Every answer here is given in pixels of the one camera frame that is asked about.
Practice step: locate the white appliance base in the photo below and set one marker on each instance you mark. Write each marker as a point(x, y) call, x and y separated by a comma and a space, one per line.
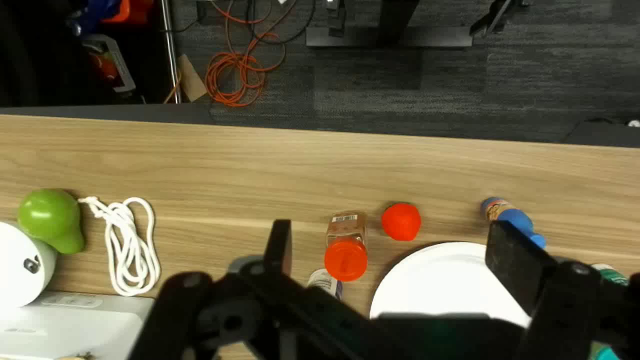
point(62, 325)

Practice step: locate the white bowl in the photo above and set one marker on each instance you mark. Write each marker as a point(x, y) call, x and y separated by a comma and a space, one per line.
point(26, 267)

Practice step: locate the red strawberry toy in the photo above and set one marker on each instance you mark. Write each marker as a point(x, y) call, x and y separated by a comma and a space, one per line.
point(401, 221)

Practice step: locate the orange lid spice jar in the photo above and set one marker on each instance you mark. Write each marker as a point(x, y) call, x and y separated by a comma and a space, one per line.
point(346, 257)

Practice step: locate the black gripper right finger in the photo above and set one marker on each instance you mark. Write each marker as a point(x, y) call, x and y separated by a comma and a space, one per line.
point(518, 262)

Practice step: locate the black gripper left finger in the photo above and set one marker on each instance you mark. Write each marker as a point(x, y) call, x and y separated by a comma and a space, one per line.
point(278, 248)

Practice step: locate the white paper plate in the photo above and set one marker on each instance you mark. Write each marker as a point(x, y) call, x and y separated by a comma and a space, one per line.
point(444, 279)

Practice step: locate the green pear toy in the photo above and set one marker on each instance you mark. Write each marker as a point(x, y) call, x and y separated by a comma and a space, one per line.
point(52, 217)

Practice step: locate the blue toy bottle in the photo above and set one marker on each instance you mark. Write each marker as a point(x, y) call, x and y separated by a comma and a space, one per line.
point(501, 209)

